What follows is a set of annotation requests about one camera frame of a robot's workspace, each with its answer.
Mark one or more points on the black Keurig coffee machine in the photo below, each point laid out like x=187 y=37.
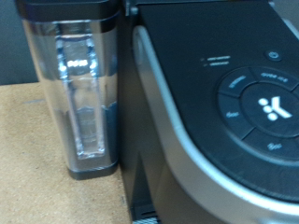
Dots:
x=202 y=124

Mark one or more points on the clear water reservoir black lid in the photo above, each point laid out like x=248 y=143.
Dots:
x=78 y=93

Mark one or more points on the dark grey partition panel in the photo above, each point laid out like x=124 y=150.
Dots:
x=12 y=46

